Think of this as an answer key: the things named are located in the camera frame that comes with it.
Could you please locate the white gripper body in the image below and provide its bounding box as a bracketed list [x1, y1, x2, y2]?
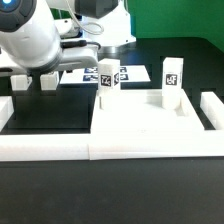
[0, 45, 98, 77]

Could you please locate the white square tabletop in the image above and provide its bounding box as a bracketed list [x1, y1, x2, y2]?
[91, 89, 204, 133]

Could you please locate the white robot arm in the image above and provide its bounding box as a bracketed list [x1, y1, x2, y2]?
[0, 0, 136, 77]

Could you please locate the white base AprilTag sheet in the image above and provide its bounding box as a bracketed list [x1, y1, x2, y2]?
[60, 65, 150, 84]

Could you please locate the white U-shaped obstacle fence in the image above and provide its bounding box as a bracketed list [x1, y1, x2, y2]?
[0, 92, 224, 162]

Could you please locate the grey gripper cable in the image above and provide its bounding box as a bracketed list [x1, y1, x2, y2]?
[64, 0, 105, 36]

